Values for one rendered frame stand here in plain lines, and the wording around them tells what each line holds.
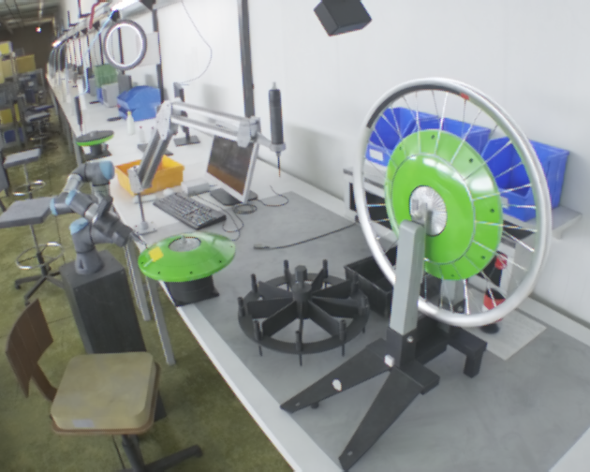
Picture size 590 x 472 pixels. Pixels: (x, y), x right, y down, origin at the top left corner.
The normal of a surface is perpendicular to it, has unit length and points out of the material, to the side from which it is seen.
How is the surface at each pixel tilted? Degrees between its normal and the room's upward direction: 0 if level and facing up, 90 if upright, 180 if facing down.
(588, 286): 90
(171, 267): 23
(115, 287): 90
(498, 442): 0
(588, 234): 90
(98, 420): 90
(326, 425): 0
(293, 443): 0
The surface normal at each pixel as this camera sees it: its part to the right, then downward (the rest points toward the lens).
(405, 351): 0.57, 0.30
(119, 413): -0.05, -0.91
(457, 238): -0.70, 0.37
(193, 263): 0.10, -0.73
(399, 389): -0.30, -0.79
